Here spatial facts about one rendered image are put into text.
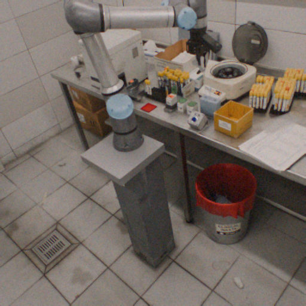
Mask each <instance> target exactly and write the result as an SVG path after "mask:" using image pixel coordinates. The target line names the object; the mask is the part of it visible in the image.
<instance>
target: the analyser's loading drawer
mask: <svg viewBox="0 0 306 306"><path fill-rule="evenodd" d="M125 88H126V90H127V92H128V95H129V96H133V97H136V98H137V99H138V100H139V99H141V98H142V97H143V96H145V95H146V93H145V89H144V90H142V91H140V90H138V86H137V87H133V86H132V84H130V85H125Z"/></svg>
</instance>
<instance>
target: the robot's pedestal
mask: <svg viewBox="0 0 306 306"><path fill-rule="evenodd" d="M112 181H113V180H112ZM113 184H114V188H115V192H116V194H117V197H118V201H119V204H120V208H121V211H122V213H123V216H124V220H125V223H126V227H127V230H128V234H129V236H130V240H131V243H132V246H133V250H134V252H135V253H137V254H138V255H140V256H141V258H143V259H144V260H145V261H146V262H148V263H149V264H150V265H152V266H153V267H155V269H156V268H157V267H158V266H159V265H160V264H161V263H162V262H163V261H164V259H165V258H166V256H167V255H168V254H169V253H170V252H172V251H173V250H174V248H175V247H176V245H175V238H174V234H173V230H172V223H171V219H170V212H169V205H168V201H167V194H166V187H165V182H164V176H163V169H162V165H161V157H160V155H159V156H158V157H157V158H155V159H154V160H153V161H151V163H150V164H148V165H147V166H146V167H145V168H144V169H142V170H141V171H140V172H139V173H138V174H136V175H135V176H134V177H133V178H131V179H130V180H128V181H127V182H126V183H125V184H124V185H123V186H120V185H119V184H117V183H116V182H115V181H113Z"/></svg>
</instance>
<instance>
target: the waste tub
mask: <svg viewBox="0 0 306 306"><path fill-rule="evenodd" d="M253 110H254V108H251V107H248V106H246V105H242V104H240V103H236V102H233V101H231V100H230V101H229V102H228V103H226V104H224V105H223V106H221V108H220V109H218V110H217V111H216V112H214V120H215V128H214V130H216V131H219V132H221V133H223V134H225V135H228V136H231V137H233V138H235V139H236V138H238V137H239V136H240V135H241V134H243V133H244V132H245V131H247V130H248V129H249V127H251V126H252V125H253Z"/></svg>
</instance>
